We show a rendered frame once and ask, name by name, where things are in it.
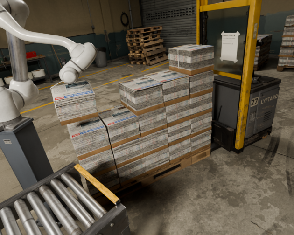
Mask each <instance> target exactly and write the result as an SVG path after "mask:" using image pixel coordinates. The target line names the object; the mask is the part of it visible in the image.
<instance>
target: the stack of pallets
mask: <svg viewBox="0 0 294 235"><path fill-rule="evenodd" d="M156 28H159V29H156ZM161 30H162V26H153V27H145V28H137V29H131V30H127V34H126V42H127V44H128V50H129V51H130V53H129V54H128V55H129V61H130V62H131V64H135V63H137V65H140V64H142V63H143V65H147V61H146V58H145V56H144V52H143V49H142V46H141V45H142V44H144V43H149V42H153V41H155V39H158V40H161V37H160V34H161ZM132 31H133V33H132ZM156 31H157V33H156V34H154V32H156ZM131 35H132V37H131ZM153 35H155V36H156V37H155V38H154V37H153ZM130 40H132V41H130ZM132 43H133V44H132ZM133 47H134V48H133Z"/></svg>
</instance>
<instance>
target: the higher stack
mask: <svg viewBox="0 0 294 235"><path fill-rule="evenodd" d="M168 57H169V66H172V67H176V68H180V69H185V70H190V71H192V70H196V69H200V68H204V67H208V66H211V65H214V46H210V45H196V44H189V45H183V46H179V47H174V48H169V54H168ZM171 71H172V70H171ZM172 72H175V73H179V74H182V75H185V76H187V77H189V93H190V94H194V93H197V92H200V91H203V90H207V89H210V88H212V87H213V81H214V76H213V70H209V71H205V72H202V73H198V74H195V75H187V74H184V73H180V72H176V71H172ZM189 99H190V109H191V116H192V115H194V114H197V113H199V112H202V111H205V110H208V109H211V108H212V92H210V93H207V94H203V95H200V96H197V97H194V98H189ZM190 120H191V134H193V133H196V132H198V131H201V130H204V129H206V128H209V127H211V123H212V113H211V112H209V113H206V114H204V115H201V116H198V117H196V118H193V119H190ZM211 134H212V133H211V130H209V131H206V132H204V133H201V134H199V135H197V136H194V137H192V138H190V141H191V151H194V150H196V149H199V148H201V147H203V146H205V145H208V144H210V143H211ZM209 156H210V146H209V147H207V148H205V149H203V150H201V151H199V152H196V153H194V154H191V164H194V163H196V162H198V161H200V160H202V159H204V158H206V157H209Z"/></svg>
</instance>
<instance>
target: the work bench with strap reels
mask: <svg viewBox="0 0 294 235"><path fill-rule="evenodd" d="M26 59H27V62H32V61H37V60H38V62H39V64H40V67H41V69H38V70H34V71H32V72H28V77H29V79H31V80H32V81H36V80H39V79H43V78H44V79H45V81H47V79H46V78H47V77H50V80H51V83H53V80H52V77H51V74H50V71H49V68H48V65H47V62H46V59H45V55H43V56H39V55H36V52H35V51H32V52H30V51H29V52H26ZM41 59H43V60H44V63H45V66H46V69H47V72H48V74H46V73H45V71H44V70H43V68H42V65H41V62H40V60H41ZM7 66H11V62H10V61H7V62H4V65H3V64H0V68H3V67H7ZM12 79H13V76H8V77H5V78H4V80H5V82H6V83H4V82H3V80H2V78H1V79H0V87H5V88H9V86H10V81H11V80H12Z"/></svg>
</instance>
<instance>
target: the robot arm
mask: <svg viewBox="0 0 294 235"><path fill-rule="evenodd" d="M29 12H30V11H29V7H28V5H27V4H26V3H25V2H24V1H23V0H0V27H1V28H3V29H4V30H5V31H6V35H7V43H8V49H9V55H10V62H11V67H12V73H13V79H12V80H11V81H10V86H9V89H8V88H5V87H0V131H2V130H10V131H12V130H14V129H15V128H16V127H18V126H19V125H21V124H22V123H24V122H26V121H27V120H30V118H29V117H22V116H21V114H20V110H21V109H22V108H23V107H25V106H27V105H29V104H31V103H32V102H34V101H35V100H36V99H37V97H38V95H39V90H38V88H37V86H36V85H35V84H34V83H33V81H32V80H31V79H29V77H28V67H27V59H26V50H25V42H24V41H28V42H34V43H43V44H52V45H60V46H64V47H65V48H67V49H68V50H69V53H70V56H71V59H70V60H69V61H68V62H67V63H66V59H64V57H60V59H61V63H62V65H63V68H62V69H61V70H60V72H59V76H60V78H61V80H62V81H63V82H64V83H67V84H68V85H72V83H74V82H76V80H77V79H78V78H79V77H80V75H81V74H82V73H83V72H84V71H85V70H86V69H87V68H88V67H89V66H90V65H91V64H92V62H93V61H94V60H95V58H96V56H97V49H96V48H95V46H94V45H93V44H92V43H89V42H88V43H85V44H84V45H83V44H81V43H75V42H73V41H72V40H70V39H68V38H65V37H62V36H58V35H49V34H43V33H37V32H31V31H28V30H25V29H24V27H25V23H26V20H27V18H28V16H29Z"/></svg>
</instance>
